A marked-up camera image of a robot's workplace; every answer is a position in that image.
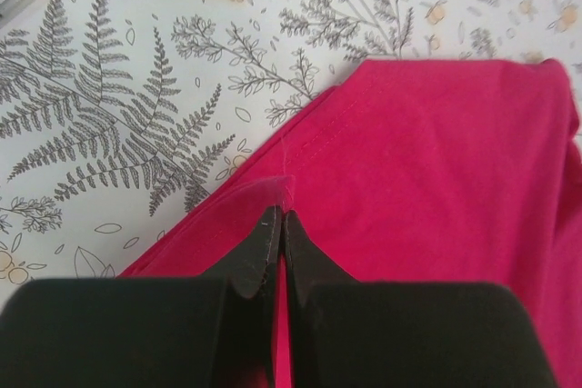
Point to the pink t shirt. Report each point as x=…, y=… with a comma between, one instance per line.
x=415, y=171

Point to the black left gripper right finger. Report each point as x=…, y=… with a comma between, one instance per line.
x=348, y=333

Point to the floral patterned table mat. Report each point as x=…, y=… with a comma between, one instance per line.
x=119, y=116

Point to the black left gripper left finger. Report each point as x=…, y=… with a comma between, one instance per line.
x=210, y=330

